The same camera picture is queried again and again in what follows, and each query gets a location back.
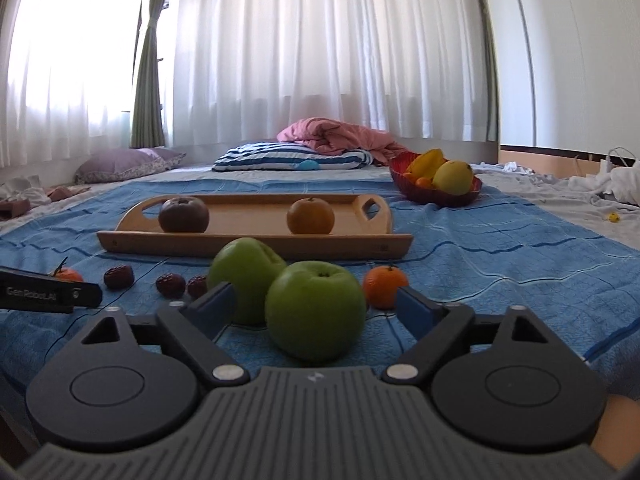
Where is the white wardrobe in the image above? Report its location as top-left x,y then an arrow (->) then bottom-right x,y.
492,0 -> 640,181

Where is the yellow starfruit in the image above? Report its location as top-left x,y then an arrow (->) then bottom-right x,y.
406,148 -> 447,181

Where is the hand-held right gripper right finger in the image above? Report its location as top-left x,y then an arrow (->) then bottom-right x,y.
382,287 -> 551,387

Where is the purple pillow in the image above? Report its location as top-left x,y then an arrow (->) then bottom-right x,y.
75,147 -> 187,184

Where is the yellow mango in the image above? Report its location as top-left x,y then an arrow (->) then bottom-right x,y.
432,160 -> 475,196

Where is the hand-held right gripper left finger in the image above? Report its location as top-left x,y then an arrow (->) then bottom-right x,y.
82,282 -> 251,390

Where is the small mandarin with stem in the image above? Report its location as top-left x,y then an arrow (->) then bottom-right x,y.
50,257 -> 85,284

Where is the narrow white sheer curtain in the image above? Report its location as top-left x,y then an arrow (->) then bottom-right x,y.
0,0 -> 146,168

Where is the brown round pear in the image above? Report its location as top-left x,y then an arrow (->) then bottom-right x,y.
286,197 -> 335,235

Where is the pile of white clothes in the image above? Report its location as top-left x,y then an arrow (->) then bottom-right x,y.
590,162 -> 640,206

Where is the green apple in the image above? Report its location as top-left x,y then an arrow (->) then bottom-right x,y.
206,237 -> 288,326
264,260 -> 367,364

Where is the white charger cable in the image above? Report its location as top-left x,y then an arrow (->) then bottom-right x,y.
606,147 -> 640,167

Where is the red fruit bowl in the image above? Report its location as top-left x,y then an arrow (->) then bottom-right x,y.
389,152 -> 483,207

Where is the white crumpled cloth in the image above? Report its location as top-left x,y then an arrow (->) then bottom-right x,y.
0,175 -> 51,206

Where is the dark red apple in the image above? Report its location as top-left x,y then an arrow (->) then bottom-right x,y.
158,196 -> 210,234

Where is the blue white striped pillow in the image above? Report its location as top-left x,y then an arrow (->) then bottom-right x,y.
212,142 -> 374,172

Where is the wide white sheer curtain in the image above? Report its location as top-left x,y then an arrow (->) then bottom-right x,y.
160,0 -> 493,143

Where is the pink brown cloth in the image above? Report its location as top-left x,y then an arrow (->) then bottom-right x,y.
0,185 -> 91,222

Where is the blue blanket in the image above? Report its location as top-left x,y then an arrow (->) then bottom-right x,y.
0,180 -> 640,411

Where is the wooden tray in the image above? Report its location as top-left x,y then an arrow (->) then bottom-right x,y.
96,193 -> 414,261

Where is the green curtain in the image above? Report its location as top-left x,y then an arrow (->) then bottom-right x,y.
131,0 -> 173,150

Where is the pink quilt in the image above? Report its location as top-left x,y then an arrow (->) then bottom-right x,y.
276,117 -> 408,167

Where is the orange mandarin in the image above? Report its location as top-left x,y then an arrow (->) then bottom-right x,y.
362,265 -> 410,310

